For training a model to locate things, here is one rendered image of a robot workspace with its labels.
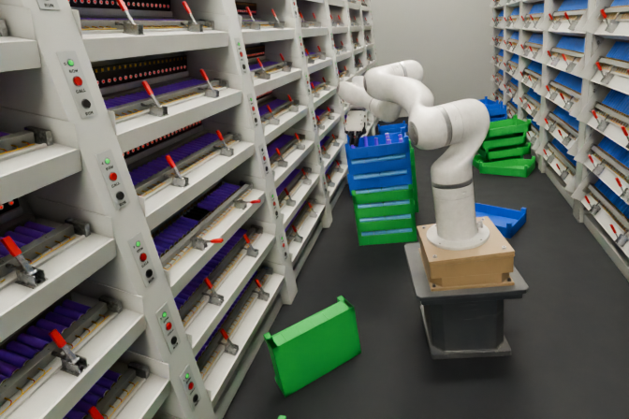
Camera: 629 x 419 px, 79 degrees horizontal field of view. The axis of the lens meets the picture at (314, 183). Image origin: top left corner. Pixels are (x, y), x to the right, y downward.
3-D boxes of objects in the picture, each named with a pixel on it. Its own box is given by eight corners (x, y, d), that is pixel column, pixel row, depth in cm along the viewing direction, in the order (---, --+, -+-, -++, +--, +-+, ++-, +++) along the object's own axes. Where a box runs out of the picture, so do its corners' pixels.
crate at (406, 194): (409, 183, 207) (408, 170, 204) (413, 198, 188) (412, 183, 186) (354, 190, 213) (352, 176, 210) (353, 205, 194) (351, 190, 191)
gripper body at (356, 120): (371, 109, 186) (368, 133, 186) (353, 110, 192) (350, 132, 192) (362, 107, 180) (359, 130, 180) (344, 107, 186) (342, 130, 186)
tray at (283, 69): (300, 78, 198) (303, 50, 192) (253, 98, 144) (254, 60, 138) (264, 71, 202) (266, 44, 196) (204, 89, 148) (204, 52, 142)
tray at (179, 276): (264, 201, 149) (266, 179, 145) (170, 302, 95) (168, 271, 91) (218, 190, 153) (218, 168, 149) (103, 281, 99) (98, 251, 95)
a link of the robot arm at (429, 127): (475, 110, 103) (420, 125, 101) (471, 148, 111) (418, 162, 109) (398, 54, 143) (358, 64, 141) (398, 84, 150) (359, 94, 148)
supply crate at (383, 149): (405, 141, 199) (404, 126, 196) (409, 152, 180) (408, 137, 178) (348, 149, 204) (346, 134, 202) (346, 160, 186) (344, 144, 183)
